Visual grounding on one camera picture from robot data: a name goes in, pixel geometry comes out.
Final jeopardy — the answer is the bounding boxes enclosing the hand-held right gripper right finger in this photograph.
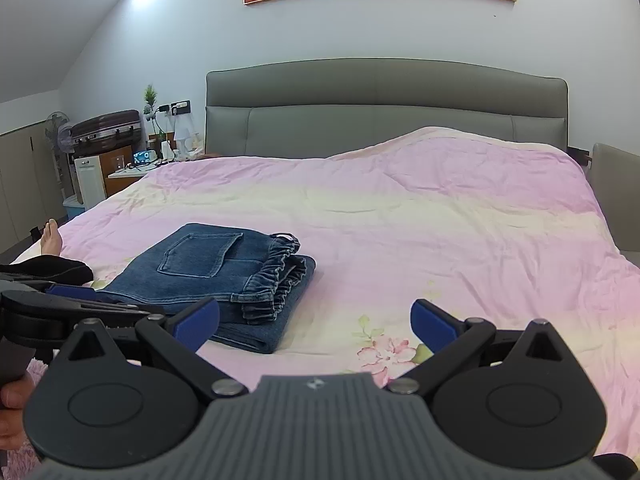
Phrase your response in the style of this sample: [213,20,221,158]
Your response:
[385,298,579,396]

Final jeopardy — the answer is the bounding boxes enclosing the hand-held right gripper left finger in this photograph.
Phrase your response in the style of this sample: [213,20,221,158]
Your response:
[52,297,249,399]

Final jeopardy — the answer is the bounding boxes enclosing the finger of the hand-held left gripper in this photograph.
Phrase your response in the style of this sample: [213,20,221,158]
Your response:
[44,282,168,332]

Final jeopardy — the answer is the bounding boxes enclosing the blue denim pants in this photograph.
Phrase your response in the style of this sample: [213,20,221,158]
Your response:
[92,223,318,355]

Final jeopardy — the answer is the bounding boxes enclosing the person's left hand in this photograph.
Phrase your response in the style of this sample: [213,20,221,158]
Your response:
[0,377,37,457]

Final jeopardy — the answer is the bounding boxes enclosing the person's black trouser leg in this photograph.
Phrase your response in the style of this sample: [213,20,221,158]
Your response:
[0,254,95,287]

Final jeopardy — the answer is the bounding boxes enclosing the person's bare foot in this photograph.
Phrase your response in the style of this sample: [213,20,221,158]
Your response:
[40,218,64,257]

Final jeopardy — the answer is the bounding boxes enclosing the pink floral blanket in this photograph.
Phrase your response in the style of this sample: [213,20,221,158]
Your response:
[10,126,640,461]

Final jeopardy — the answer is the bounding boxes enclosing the blue plastic bin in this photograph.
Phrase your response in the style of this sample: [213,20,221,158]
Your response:
[62,195,87,222]

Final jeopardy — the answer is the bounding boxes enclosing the white floor appliance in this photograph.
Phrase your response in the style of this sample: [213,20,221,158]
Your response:
[73,155,107,211]

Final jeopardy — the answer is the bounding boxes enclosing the white nightstand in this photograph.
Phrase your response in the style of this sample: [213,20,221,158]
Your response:
[107,159,166,197]

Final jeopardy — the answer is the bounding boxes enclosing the standing electric fan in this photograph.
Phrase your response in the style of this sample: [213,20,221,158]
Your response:
[44,110,75,197]

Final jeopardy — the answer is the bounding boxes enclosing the dark maroon suitcase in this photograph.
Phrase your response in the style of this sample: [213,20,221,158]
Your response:
[69,109,141,150]

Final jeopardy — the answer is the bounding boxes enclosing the white table lamp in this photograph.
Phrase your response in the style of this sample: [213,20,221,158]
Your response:
[172,126,194,155]

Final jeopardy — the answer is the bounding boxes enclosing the grey padded headboard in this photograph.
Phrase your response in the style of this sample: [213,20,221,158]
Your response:
[205,58,570,160]

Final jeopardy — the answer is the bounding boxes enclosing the grey upholstered chair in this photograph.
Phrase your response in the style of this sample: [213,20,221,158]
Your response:
[586,142,640,254]

